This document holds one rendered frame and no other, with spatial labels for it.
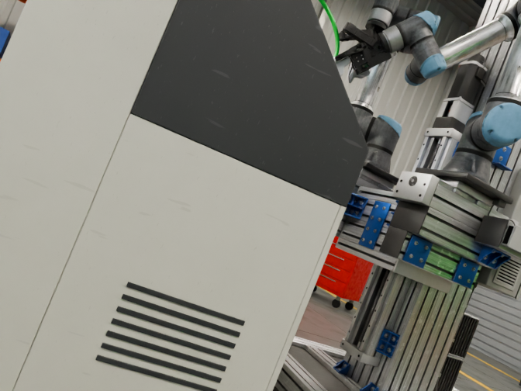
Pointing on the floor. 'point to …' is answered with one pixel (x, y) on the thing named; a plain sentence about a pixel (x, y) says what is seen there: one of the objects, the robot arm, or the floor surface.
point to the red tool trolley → (343, 275)
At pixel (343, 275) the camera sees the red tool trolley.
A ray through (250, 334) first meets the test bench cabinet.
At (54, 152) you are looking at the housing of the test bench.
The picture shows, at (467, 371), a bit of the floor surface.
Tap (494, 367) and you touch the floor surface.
